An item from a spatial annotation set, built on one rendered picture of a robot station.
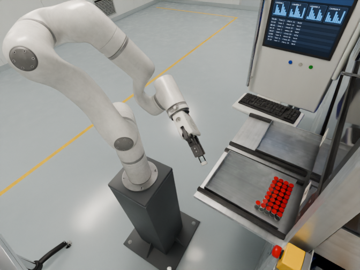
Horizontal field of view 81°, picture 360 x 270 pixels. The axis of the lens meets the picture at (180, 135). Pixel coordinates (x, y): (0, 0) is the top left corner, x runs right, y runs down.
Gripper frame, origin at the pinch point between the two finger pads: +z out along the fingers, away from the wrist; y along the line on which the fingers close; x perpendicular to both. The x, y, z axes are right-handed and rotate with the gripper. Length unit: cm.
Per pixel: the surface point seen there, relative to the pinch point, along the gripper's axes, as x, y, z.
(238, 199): 0.9, 27.2, 24.5
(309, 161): -35, 52, 25
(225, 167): 1.5, 36.4, 9.5
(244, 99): -24, 86, -29
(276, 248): -7.5, 5.0, 40.0
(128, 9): 112, 386, -497
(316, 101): -62, 85, -3
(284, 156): -26, 50, 17
